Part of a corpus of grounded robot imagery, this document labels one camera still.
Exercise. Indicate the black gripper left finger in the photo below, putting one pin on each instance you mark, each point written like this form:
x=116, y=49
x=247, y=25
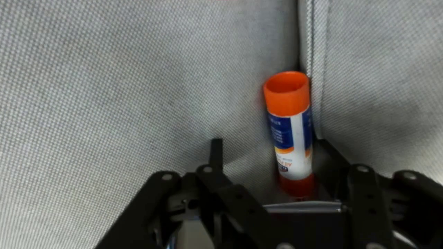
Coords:
x=199, y=208

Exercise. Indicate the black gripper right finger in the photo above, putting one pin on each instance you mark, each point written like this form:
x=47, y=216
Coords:
x=393, y=208

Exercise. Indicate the orange capped glue stick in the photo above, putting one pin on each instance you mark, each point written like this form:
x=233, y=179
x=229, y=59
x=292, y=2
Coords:
x=292, y=129

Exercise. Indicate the large plain gray pillow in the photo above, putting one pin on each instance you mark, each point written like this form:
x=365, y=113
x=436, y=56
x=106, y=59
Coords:
x=388, y=83

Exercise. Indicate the small plain gray pillow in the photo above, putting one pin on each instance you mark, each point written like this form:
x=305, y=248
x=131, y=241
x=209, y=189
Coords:
x=116, y=92

